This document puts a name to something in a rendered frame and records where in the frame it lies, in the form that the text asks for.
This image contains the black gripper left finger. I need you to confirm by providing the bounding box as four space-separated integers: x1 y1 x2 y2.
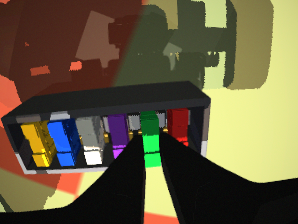
0 135 146 224

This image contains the purple fuse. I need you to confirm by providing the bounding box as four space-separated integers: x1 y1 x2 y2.
108 113 129 159

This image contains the dark grey fuse block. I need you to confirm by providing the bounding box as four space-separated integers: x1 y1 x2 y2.
1 80 210 175

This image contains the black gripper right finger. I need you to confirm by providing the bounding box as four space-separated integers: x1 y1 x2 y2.
158 132 298 224

